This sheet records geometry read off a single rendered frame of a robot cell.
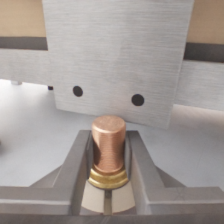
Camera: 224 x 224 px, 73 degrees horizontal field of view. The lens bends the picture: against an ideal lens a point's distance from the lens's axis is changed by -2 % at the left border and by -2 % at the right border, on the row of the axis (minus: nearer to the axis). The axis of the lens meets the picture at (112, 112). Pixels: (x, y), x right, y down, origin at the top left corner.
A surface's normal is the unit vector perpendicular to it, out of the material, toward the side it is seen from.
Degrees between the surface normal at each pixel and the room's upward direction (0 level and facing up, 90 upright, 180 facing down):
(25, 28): 90
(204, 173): 180
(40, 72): 90
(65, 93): 90
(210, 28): 90
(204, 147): 180
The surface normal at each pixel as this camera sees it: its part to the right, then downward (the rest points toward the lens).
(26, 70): -0.33, 0.42
